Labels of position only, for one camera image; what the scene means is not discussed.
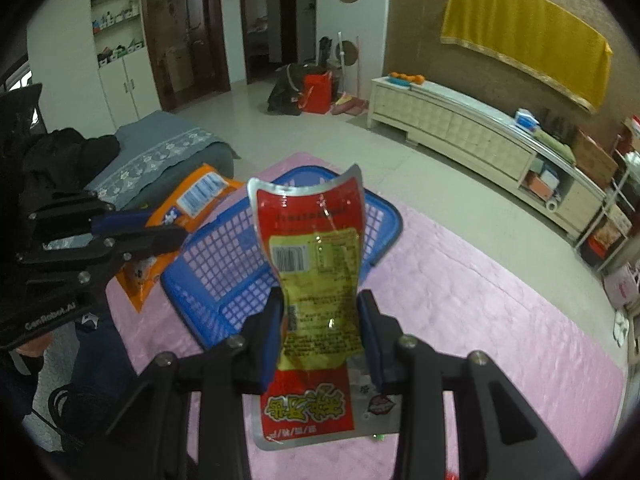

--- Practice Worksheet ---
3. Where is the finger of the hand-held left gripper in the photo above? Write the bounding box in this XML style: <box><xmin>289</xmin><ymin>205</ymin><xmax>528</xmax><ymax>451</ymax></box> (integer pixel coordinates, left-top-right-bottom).
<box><xmin>27</xmin><ymin>192</ymin><xmax>153</xmax><ymax>247</ymax></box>
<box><xmin>17</xmin><ymin>225</ymin><xmax>186</xmax><ymax>292</ymax></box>

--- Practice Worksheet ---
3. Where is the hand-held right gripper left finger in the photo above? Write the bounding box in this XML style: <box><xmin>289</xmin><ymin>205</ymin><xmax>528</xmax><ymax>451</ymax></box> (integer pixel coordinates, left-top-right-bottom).
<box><xmin>95</xmin><ymin>287</ymin><xmax>286</xmax><ymax>480</ymax></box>

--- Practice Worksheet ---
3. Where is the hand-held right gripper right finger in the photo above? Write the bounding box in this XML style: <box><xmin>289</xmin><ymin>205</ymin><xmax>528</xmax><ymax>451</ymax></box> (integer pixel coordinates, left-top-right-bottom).
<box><xmin>356</xmin><ymin>289</ymin><xmax>581</xmax><ymax>480</ymax></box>

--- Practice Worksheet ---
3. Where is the red silver snack packet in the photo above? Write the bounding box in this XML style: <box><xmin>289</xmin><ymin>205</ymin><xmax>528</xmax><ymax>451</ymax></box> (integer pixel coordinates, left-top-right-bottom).
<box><xmin>246</xmin><ymin>162</ymin><xmax>403</xmax><ymax>452</ymax></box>

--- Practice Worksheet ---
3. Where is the orange snack packet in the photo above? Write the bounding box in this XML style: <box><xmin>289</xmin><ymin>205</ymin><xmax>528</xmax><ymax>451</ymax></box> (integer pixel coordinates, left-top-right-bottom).
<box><xmin>115</xmin><ymin>164</ymin><xmax>246</xmax><ymax>313</ymax></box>

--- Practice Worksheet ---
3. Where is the blue plastic basket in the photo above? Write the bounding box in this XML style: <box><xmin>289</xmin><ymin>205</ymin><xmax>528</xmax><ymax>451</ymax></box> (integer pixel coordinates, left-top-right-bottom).
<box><xmin>160</xmin><ymin>164</ymin><xmax>403</xmax><ymax>356</ymax></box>

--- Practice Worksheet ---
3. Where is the person's left forearm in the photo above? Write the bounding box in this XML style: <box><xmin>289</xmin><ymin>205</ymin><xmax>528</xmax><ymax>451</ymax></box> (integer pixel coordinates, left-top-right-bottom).
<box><xmin>0</xmin><ymin>352</ymin><xmax>48</xmax><ymax>413</ymax></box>

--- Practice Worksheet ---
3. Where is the person's left hand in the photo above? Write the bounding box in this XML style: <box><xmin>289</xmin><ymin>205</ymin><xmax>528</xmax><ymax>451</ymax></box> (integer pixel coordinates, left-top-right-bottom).
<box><xmin>12</xmin><ymin>332</ymin><xmax>57</xmax><ymax>362</ymax></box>

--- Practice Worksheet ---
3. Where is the black jacket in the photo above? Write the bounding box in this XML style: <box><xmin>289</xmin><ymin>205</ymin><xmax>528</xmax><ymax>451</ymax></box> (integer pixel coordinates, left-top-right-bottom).
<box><xmin>0</xmin><ymin>127</ymin><xmax>122</xmax><ymax>206</ymax></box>

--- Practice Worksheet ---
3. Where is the person's dark blue trouser leg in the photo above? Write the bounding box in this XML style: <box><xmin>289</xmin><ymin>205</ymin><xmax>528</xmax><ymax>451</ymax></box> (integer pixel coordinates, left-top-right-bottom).
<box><xmin>30</xmin><ymin>300</ymin><xmax>146</xmax><ymax>441</ymax></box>

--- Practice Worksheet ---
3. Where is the pink quilted table cover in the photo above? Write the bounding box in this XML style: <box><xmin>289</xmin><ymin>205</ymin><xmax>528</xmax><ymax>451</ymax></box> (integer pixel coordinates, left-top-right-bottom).
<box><xmin>105</xmin><ymin>152</ymin><xmax>628</xmax><ymax>480</ymax></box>

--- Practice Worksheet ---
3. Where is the chair with grey lace cover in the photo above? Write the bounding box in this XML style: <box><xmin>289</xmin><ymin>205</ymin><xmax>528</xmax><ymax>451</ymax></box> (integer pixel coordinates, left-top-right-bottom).
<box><xmin>82</xmin><ymin>110</ymin><xmax>241</xmax><ymax>211</ymax></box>

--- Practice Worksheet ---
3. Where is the white cupboard with shelves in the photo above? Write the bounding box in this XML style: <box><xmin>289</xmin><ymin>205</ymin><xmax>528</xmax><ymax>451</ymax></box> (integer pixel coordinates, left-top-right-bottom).
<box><xmin>89</xmin><ymin>0</ymin><xmax>163</xmax><ymax>133</ymax></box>

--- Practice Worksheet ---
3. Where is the dark wooden door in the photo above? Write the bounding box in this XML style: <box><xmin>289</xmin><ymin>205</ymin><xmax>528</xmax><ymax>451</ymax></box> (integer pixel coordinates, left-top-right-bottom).
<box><xmin>140</xmin><ymin>0</ymin><xmax>232</xmax><ymax>113</ymax></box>

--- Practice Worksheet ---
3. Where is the black luggage bag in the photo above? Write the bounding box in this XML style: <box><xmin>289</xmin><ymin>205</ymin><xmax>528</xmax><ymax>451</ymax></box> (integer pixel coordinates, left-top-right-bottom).
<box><xmin>266</xmin><ymin>63</ymin><xmax>313</xmax><ymax>116</ymax></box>

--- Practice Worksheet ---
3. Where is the red bag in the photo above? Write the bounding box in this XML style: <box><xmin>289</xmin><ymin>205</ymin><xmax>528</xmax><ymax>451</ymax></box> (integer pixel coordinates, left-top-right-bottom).
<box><xmin>298</xmin><ymin>74</ymin><xmax>335</xmax><ymax>114</ymax></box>

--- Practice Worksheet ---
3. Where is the orange box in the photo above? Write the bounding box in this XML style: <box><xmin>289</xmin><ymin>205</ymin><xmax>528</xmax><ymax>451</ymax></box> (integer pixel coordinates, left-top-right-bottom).
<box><xmin>525</xmin><ymin>175</ymin><xmax>556</xmax><ymax>201</ymax></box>

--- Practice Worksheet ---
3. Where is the cream tv cabinet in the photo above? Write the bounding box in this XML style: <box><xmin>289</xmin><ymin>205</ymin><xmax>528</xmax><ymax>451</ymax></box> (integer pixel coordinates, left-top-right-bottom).
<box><xmin>366</xmin><ymin>76</ymin><xmax>608</xmax><ymax>246</ymax></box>

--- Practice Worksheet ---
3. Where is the pink broom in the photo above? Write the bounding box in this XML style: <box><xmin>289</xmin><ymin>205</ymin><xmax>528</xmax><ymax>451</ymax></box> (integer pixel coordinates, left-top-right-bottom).
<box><xmin>332</xmin><ymin>36</ymin><xmax>368</xmax><ymax>116</ymax></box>

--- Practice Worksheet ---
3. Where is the pink tote bag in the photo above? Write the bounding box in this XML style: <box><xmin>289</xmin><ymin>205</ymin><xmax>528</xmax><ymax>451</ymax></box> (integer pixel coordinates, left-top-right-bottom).
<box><xmin>602</xmin><ymin>265</ymin><xmax>640</xmax><ymax>308</ymax></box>

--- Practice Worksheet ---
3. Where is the green folded cloth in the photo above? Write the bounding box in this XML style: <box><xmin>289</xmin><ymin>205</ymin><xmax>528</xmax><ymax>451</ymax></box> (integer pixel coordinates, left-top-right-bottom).
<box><xmin>532</xmin><ymin>130</ymin><xmax>576</xmax><ymax>163</ymax></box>

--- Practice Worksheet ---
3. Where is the blue tissue box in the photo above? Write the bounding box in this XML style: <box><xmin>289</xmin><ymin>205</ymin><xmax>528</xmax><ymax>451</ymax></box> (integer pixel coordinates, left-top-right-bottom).
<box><xmin>515</xmin><ymin>108</ymin><xmax>541</xmax><ymax>133</ymax></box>

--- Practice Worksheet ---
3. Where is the black router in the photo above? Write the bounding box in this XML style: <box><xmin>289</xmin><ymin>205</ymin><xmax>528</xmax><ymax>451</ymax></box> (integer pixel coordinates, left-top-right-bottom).
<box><xmin>542</xmin><ymin>110</ymin><xmax>571</xmax><ymax>141</ymax></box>

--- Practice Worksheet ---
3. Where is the brown cardboard box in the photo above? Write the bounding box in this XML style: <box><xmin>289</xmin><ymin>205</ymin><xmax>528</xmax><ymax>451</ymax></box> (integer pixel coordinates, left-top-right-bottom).
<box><xmin>572</xmin><ymin>127</ymin><xmax>621</xmax><ymax>186</ymax></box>

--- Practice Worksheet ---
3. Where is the white shelf rack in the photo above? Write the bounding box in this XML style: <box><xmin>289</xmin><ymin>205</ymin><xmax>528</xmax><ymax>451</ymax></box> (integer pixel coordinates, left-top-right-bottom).
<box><xmin>575</xmin><ymin>115</ymin><xmax>640</xmax><ymax>271</ymax></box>

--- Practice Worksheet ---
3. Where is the yellow cloth cover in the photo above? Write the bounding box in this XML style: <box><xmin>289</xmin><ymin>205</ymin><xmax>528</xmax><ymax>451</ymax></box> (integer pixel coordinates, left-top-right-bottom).
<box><xmin>440</xmin><ymin>0</ymin><xmax>613</xmax><ymax>113</ymax></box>

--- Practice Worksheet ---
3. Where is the white handled mop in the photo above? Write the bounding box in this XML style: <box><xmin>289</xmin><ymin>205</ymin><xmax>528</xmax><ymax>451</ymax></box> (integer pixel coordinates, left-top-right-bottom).
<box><xmin>336</xmin><ymin>31</ymin><xmax>351</xmax><ymax>96</ymax></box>

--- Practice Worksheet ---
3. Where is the dark wooden doorway frame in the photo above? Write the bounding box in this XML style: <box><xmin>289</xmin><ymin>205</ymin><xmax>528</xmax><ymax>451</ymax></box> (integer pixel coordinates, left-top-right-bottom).
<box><xmin>237</xmin><ymin>0</ymin><xmax>321</xmax><ymax>86</ymax></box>

